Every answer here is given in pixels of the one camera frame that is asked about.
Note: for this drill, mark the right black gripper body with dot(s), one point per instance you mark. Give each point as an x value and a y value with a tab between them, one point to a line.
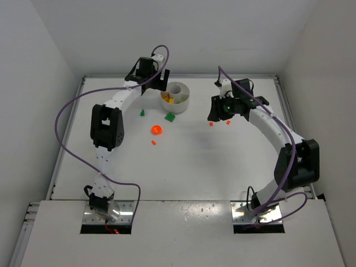
216	108

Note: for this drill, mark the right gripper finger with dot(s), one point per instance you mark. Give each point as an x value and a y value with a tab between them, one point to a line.
213	115
216	102

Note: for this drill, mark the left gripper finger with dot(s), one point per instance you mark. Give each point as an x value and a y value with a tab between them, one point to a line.
156	84
164	81

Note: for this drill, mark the yellow black striped lego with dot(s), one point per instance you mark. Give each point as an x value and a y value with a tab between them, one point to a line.
166	97

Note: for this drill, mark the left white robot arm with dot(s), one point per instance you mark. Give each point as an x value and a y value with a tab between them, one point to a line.
107	129

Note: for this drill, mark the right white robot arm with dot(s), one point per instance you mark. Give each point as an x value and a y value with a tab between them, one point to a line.
298	162

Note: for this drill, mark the white round divided container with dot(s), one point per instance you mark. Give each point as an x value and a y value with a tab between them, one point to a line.
181	95

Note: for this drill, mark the green flat lego plate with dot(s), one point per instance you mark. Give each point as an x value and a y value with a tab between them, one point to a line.
170	117

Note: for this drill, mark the orange round lego piece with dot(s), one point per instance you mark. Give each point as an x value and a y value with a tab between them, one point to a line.
156	130

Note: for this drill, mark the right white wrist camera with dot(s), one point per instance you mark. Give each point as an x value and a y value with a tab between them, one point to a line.
225	87

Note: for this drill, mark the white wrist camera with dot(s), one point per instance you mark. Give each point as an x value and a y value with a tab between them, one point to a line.
158	60
225	87

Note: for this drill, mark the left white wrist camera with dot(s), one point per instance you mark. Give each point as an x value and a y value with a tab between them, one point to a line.
158	60

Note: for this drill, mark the aluminium frame rail back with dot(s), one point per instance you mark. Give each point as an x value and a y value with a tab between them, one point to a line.
214	76

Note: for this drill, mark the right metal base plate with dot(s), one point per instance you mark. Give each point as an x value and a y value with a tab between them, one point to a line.
243	216

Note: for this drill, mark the metal base plate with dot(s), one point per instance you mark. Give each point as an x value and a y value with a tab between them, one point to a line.
243	216
118	213

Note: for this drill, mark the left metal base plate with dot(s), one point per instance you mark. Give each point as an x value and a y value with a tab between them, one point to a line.
118	213

